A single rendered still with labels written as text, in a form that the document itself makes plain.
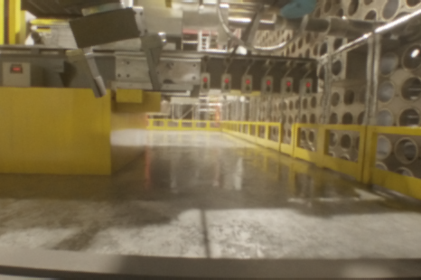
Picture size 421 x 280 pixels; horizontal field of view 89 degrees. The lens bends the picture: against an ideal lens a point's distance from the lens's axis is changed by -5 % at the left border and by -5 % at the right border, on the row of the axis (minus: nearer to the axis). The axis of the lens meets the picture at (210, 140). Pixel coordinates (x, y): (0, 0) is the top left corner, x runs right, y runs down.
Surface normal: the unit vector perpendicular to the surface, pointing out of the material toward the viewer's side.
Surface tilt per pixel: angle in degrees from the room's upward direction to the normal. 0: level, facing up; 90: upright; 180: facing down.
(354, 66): 90
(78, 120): 90
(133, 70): 90
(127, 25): 114
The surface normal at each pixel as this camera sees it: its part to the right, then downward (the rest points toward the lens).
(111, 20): -0.12, 0.47
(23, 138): 0.08, 0.09
